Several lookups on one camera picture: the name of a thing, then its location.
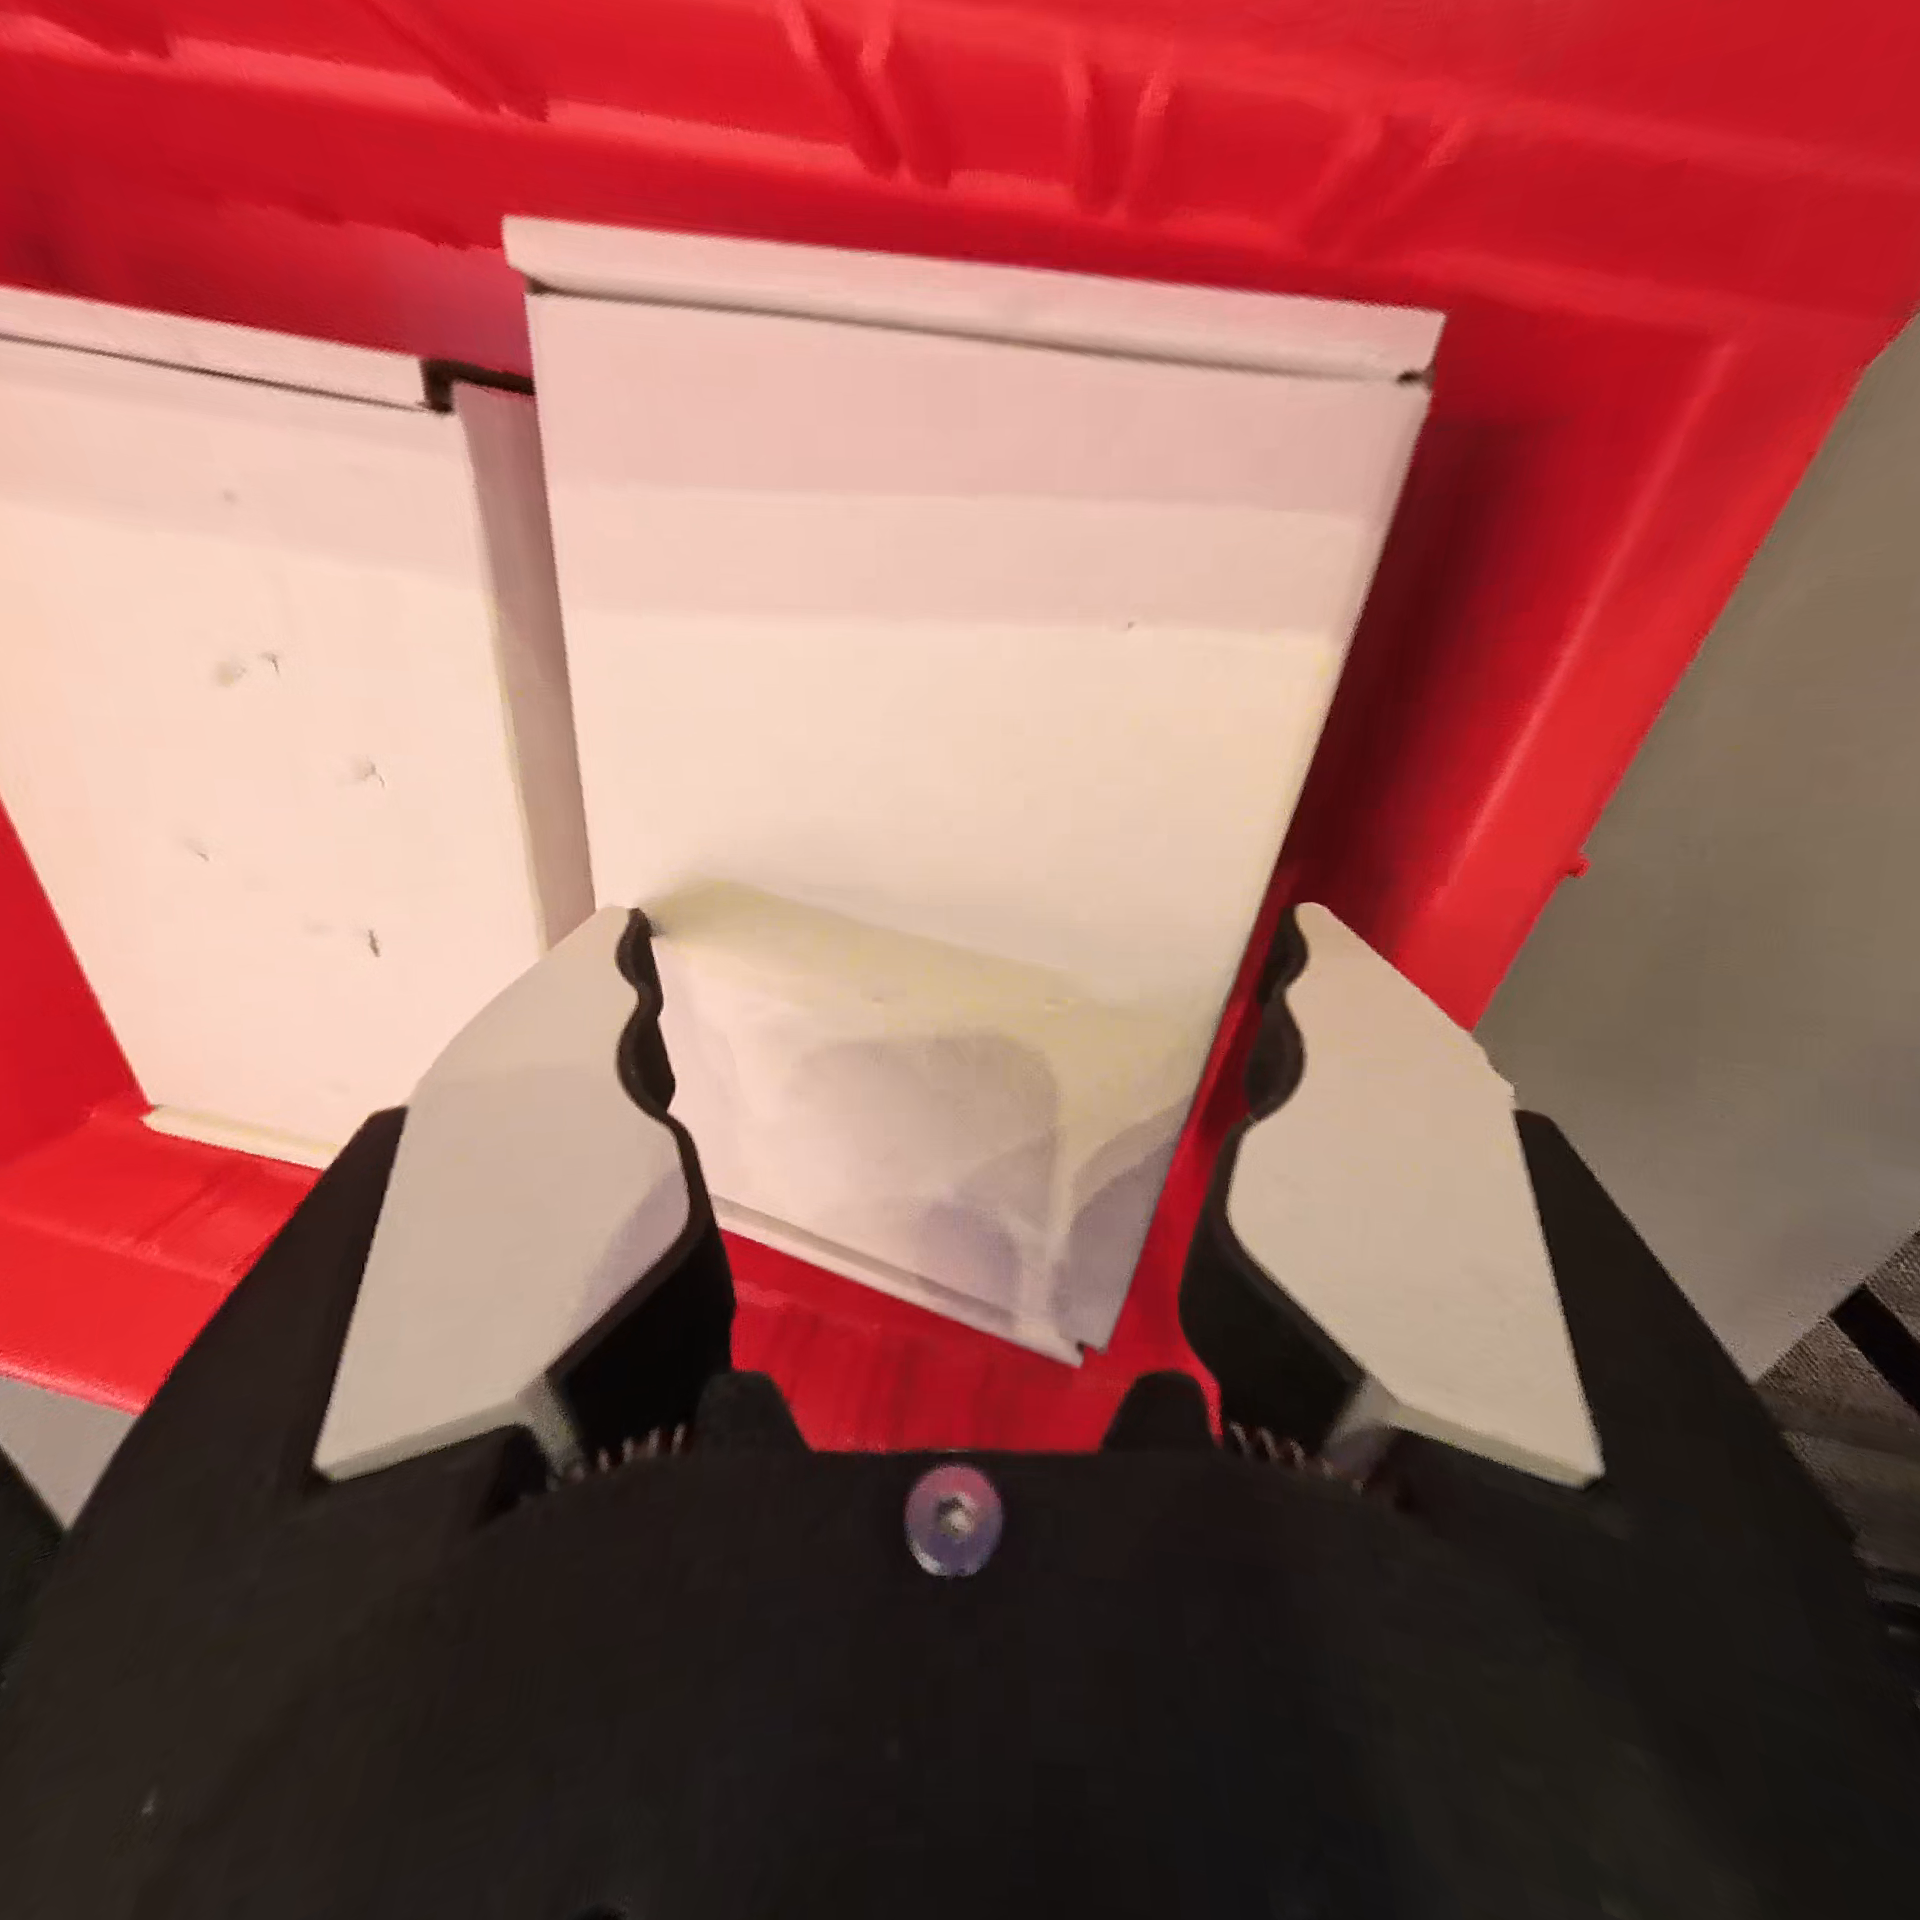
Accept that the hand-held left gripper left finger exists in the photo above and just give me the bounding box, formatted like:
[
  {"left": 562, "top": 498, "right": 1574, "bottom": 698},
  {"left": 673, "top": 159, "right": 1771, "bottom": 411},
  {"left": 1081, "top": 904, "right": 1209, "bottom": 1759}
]
[{"left": 312, "top": 904, "right": 735, "bottom": 1484}]

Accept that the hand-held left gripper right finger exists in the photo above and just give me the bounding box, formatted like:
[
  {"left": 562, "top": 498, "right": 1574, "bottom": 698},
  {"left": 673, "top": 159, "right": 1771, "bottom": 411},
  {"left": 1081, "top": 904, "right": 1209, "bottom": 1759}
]
[{"left": 1183, "top": 901, "right": 1606, "bottom": 1491}]

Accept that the red plastic bin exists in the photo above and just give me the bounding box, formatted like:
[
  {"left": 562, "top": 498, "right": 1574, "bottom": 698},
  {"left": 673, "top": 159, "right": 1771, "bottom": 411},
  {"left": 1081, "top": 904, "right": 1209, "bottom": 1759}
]
[{"left": 0, "top": 0, "right": 1920, "bottom": 1416}]

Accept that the white cardboard box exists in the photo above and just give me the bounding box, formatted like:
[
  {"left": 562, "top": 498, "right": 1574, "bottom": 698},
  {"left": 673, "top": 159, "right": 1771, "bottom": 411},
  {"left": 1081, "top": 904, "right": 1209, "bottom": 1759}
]
[
  {"left": 504, "top": 216, "right": 1448, "bottom": 1370},
  {"left": 0, "top": 285, "right": 596, "bottom": 1176}
]

